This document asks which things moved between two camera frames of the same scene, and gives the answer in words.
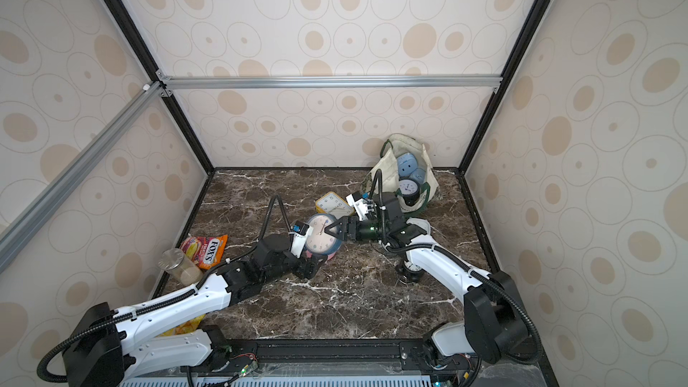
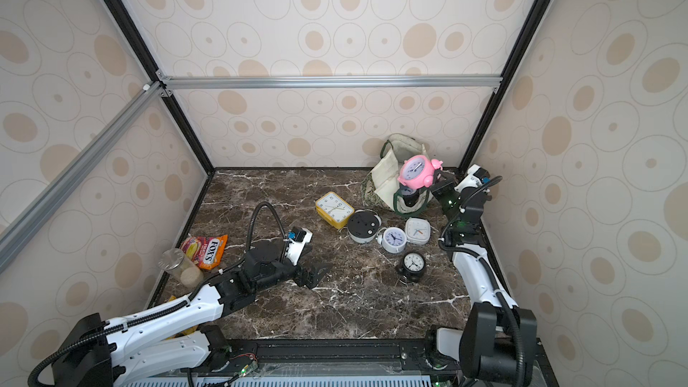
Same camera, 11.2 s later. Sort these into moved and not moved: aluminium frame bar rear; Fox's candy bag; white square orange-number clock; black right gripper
Moved: black right gripper
Not moved: white square orange-number clock; aluminium frame bar rear; Fox's candy bag
